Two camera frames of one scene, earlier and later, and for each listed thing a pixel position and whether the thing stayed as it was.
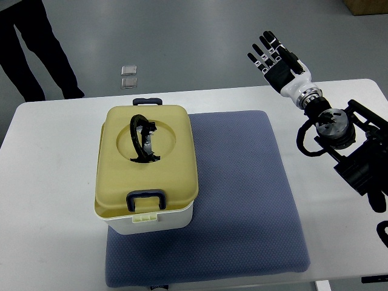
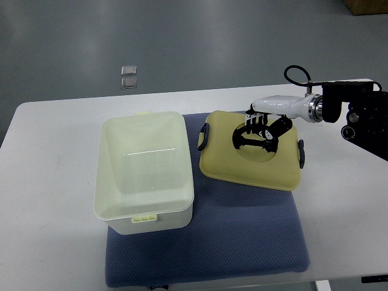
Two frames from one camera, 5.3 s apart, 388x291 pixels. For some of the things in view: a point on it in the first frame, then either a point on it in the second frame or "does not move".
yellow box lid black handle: [146, 158] -> [251, 165]
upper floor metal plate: [128, 70] does not move
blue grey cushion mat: [244, 224] does not move
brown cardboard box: [367, 7] does not move
